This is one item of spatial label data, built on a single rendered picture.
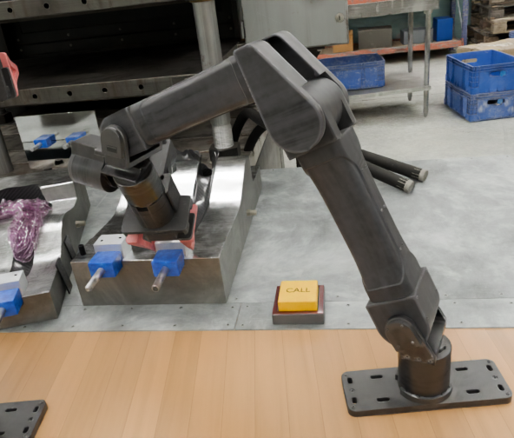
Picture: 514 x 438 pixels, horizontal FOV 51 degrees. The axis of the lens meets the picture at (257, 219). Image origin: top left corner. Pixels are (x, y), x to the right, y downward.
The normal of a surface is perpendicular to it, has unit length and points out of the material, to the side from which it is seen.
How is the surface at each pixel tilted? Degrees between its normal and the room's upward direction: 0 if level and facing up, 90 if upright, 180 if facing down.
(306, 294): 0
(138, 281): 90
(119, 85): 90
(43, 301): 90
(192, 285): 90
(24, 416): 0
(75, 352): 0
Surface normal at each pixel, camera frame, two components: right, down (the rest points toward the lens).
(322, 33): -0.13, 0.44
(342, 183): -0.34, 0.51
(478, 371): -0.11, -0.89
